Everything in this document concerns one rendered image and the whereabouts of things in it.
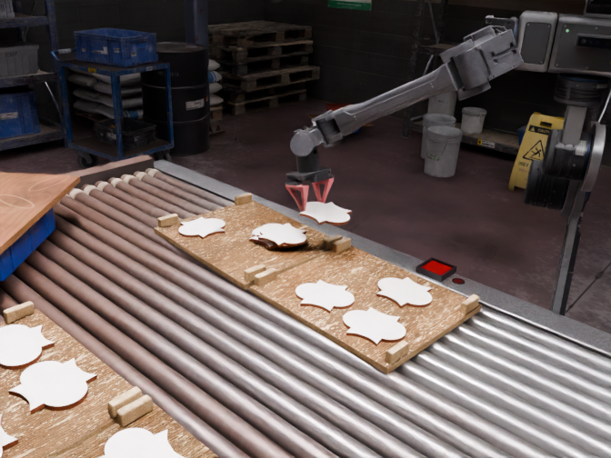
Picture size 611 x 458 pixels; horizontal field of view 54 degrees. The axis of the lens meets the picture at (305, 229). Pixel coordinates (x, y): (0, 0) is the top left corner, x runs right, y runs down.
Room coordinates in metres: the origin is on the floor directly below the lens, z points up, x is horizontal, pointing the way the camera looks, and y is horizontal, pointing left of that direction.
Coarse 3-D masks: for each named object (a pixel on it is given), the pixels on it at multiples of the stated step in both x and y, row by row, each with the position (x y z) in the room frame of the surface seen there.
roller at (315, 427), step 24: (72, 264) 1.32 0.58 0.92; (96, 288) 1.23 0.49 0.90; (120, 288) 1.21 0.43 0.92; (144, 312) 1.12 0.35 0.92; (168, 336) 1.05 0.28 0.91; (192, 336) 1.03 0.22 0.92; (216, 360) 0.96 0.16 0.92; (240, 384) 0.90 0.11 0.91; (264, 384) 0.89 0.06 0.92; (288, 408) 0.83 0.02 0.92; (312, 432) 0.78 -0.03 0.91; (336, 432) 0.78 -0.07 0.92; (360, 456) 0.73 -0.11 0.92
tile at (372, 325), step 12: (348, 312) 1.11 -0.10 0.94; (360, 312) 1.11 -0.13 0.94; (372, 312) 1.12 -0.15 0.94; (348, 324) 1.06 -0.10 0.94; (360, 324) 1.06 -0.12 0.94; (372, 324) 1.07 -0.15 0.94; (384, 324) 1.07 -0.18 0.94; (396, 324) 1.07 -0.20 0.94; (360, 336) 1.03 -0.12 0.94; (372, 336) 1.02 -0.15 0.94; (384, 336) 1.03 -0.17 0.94; (396, 336) 1.03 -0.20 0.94
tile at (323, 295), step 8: (320, 280) 1.25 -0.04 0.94; (296, 288) 1.20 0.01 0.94; (304, 288) 1.20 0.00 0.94; (312, 288) 1.21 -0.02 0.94; (320, 288) 1.21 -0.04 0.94; (328, 288) 1.21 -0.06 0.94; (336, 288) 1.21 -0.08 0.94; (344, 288) 1.21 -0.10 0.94; (296, 296) 1.18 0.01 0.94; (304, 296) 1.17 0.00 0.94; (312, 296) 1.17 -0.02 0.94; (320, 296) 1.17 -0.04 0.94; (328, 296) 1.17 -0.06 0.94; (336, 296) 1.17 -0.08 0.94; (344, 296) 1.18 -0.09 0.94; (352, 296) 1.18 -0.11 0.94; (304, 304) 1.14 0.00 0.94; (312, 304) 1.14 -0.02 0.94; (320, 304) 1.14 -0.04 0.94; (328, 304) 1.14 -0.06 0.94; (336, 304) 1.14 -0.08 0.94; (344, 304) 1.14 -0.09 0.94; (352, 304) 1.15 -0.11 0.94; (328, 312) 1.12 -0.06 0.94
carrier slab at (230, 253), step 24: (216, 216) 1.61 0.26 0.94; (240, 216) 1.62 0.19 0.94; (264, 216) 1.63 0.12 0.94; (168, 240) 1.46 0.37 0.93; (192, 240) 1.45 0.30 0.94; (216, 240) 1.46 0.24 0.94; (240, 240) 1.46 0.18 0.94; (312, 240) 1.48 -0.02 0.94; (216, 264) 1.32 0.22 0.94; (240, 264) 1.32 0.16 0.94; (288, 264) 1.33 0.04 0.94
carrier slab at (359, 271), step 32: (320, 256) 1.39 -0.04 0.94; (352, 256) 1.39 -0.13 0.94; (256, 288) 1.21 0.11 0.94; (288, 288) 1.22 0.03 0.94; (352, 288) 1.23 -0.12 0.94; (320, 320) 1.09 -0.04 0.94; (416, 320) 1.10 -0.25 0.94; (448, 320) 1.11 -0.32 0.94; (352, 352) 0.99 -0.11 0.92; (384, 352) 0.98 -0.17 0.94; (416, 352) 1.00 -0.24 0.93
